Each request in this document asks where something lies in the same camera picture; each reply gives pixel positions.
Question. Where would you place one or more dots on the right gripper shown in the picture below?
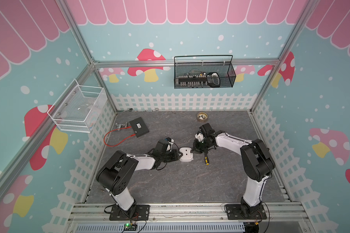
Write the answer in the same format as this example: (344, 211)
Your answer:
(195, 148)

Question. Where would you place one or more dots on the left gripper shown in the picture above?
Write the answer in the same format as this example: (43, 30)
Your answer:
(175, 155)

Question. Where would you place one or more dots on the black yellow screwdriver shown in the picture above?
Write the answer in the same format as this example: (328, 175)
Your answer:
(206, 160)

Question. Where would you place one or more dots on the white square alarm clock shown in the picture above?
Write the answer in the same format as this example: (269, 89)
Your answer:
(187, 155)

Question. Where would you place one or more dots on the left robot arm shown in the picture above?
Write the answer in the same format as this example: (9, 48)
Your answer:
(116, 173)

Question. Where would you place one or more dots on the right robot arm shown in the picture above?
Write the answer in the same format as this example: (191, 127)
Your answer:
(257, 161)

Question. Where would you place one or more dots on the brown tape roll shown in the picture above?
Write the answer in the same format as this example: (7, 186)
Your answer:
(202, 117)

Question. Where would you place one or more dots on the black box device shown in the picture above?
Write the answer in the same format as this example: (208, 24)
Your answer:
(139, 127)

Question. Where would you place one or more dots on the black socket bit set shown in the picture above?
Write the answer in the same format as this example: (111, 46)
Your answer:
(193, 81)

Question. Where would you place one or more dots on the small green circuit board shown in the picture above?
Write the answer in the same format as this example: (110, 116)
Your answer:
(130, 227)

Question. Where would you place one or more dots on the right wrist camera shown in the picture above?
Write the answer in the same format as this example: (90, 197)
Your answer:
(199, 137)

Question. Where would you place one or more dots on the metal clamp bracket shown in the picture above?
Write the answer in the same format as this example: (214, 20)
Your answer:
(120, 126)

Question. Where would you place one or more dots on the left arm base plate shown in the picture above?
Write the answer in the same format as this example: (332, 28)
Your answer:
(135, 213)

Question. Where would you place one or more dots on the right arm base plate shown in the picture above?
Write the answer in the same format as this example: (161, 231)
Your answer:
(242, 212)

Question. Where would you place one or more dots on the black wire mesh basket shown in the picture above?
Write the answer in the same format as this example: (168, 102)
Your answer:
(218, 67)

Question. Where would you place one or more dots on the white wire mesh basket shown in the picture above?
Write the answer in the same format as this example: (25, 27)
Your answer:
(79, 108)

